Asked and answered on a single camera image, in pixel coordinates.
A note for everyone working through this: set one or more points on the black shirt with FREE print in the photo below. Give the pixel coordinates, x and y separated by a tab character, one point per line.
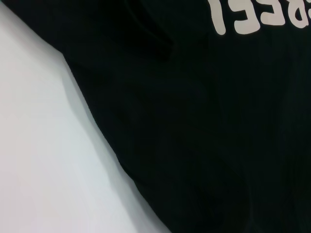
206	121

